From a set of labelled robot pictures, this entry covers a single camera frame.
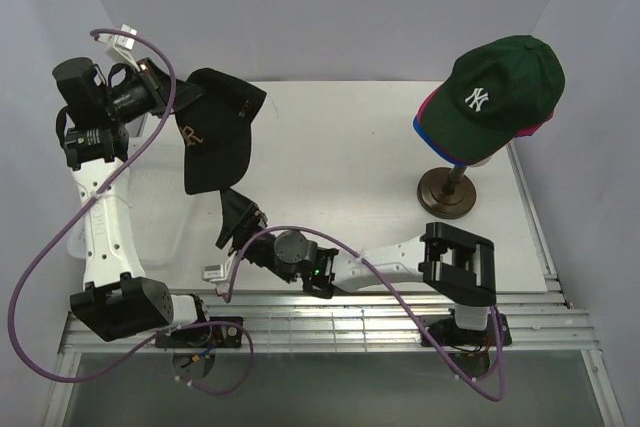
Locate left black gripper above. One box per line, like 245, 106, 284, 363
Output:
102, 57, 206, 124

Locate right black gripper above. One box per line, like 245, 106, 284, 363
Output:
217, 182, 296, 283

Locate black baseball cap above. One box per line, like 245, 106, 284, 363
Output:
175, 68, 267, 195

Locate blue baseball cap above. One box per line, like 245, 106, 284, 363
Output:
412, 116, 469, 166

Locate dark brown mannequin stand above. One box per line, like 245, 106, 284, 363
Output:
417, 165, 477, 220

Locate dark green baseball cap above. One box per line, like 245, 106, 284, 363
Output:
420, 35, 566, 165

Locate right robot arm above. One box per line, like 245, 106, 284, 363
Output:
213, 189, 496, 344

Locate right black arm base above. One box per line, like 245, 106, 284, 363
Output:
419, 314, 513, 347

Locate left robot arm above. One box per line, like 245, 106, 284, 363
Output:
52, 57, 212, 347

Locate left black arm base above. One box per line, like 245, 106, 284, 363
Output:
154, 316, 244, 349

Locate white plastic basket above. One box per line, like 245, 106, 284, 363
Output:
65, 116, 194, 268

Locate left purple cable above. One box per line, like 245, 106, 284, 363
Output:
8, 27, 254, 394

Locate purple cable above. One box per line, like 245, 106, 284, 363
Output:
219, 225, 507, 403
8, 27, 254, 394

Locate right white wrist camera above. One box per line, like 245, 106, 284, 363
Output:
201, 254, 239, 301

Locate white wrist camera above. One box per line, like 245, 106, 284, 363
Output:
201, 254, 239, 301
96, 33, 140, 72

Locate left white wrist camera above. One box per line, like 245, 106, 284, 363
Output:
96, 33, 140, 72

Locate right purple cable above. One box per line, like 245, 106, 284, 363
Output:
219, 225, 507, 403

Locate aluminium rail frame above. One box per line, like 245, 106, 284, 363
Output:
43, 268, 628, 426

